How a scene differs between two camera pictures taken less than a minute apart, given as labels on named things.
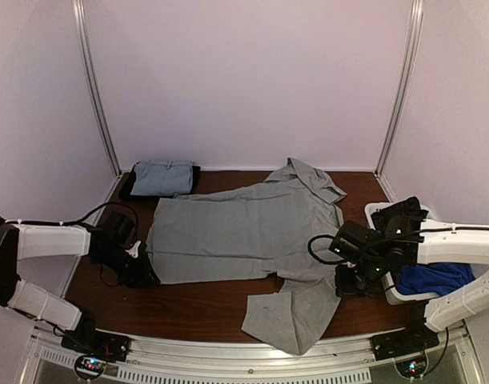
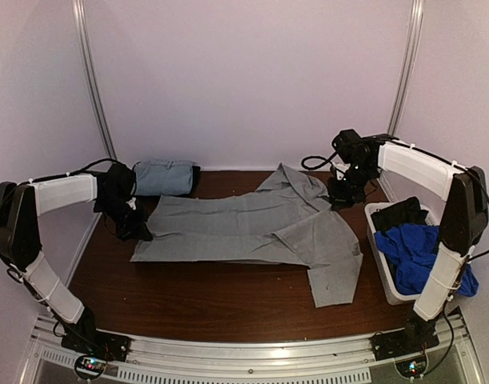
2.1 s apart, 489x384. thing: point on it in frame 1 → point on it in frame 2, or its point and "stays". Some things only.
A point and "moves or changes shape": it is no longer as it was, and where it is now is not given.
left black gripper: [141, 274] → [138, 231]
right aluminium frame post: [413, 42] stays
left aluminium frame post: [81, 32] stays
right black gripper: [344, 289] → [338, 200]
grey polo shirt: [286, 227] moves or changes shape
